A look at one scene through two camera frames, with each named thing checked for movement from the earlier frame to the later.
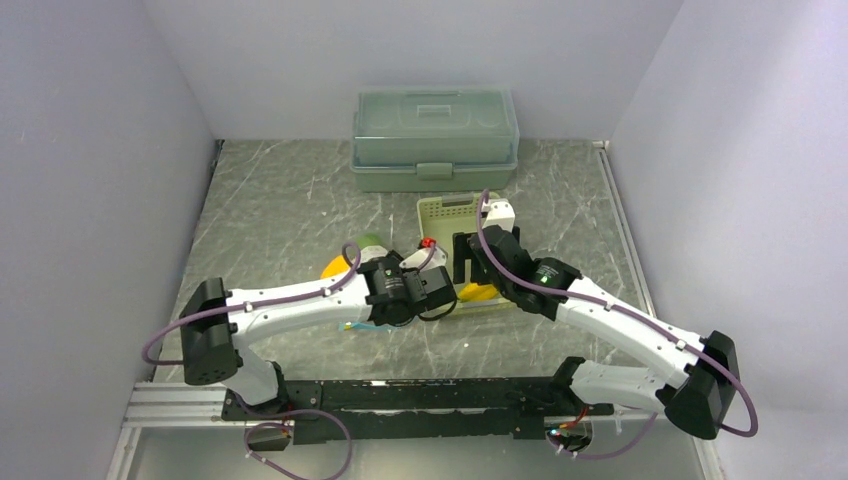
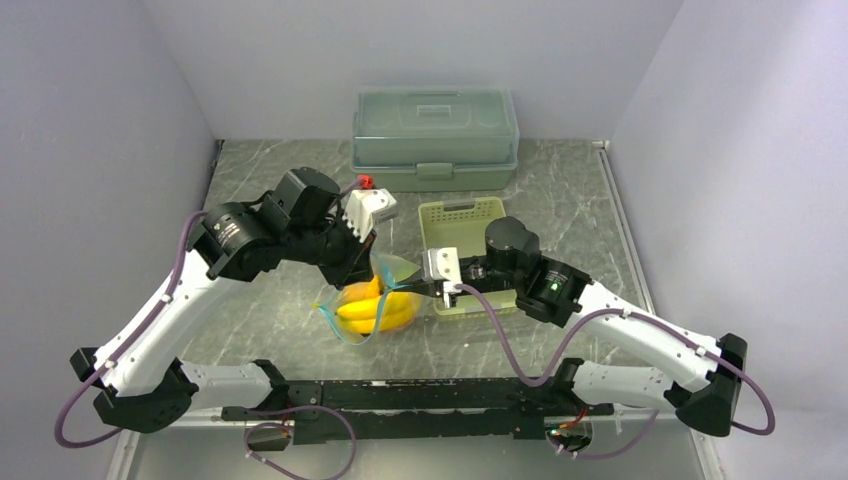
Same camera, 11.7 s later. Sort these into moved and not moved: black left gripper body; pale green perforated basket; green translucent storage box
Moved: black left gripper body
Not moved: pale green perforated basket; green translucent storage box
